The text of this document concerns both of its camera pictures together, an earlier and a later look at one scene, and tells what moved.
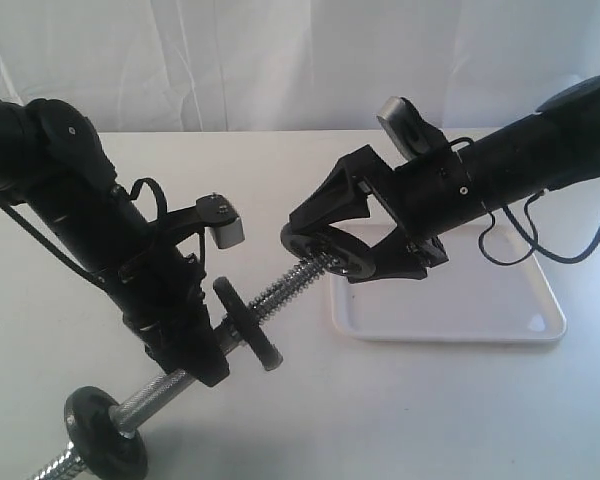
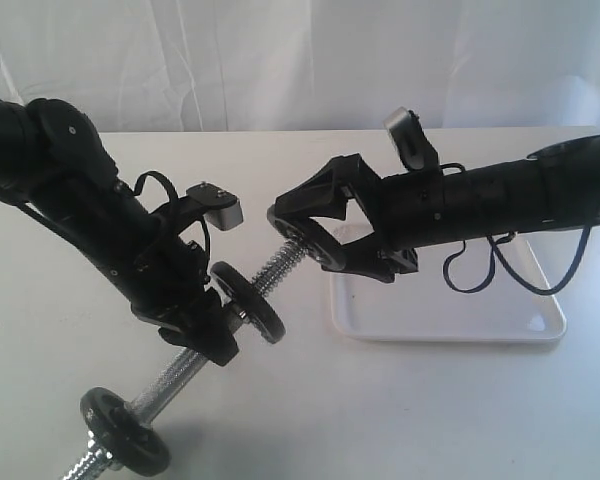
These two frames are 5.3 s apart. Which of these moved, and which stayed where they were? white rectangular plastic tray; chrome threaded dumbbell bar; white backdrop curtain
Moved: chrome threaded dumbbell bar
Stayed: white backdrop curtain; white rectangular plastic tray
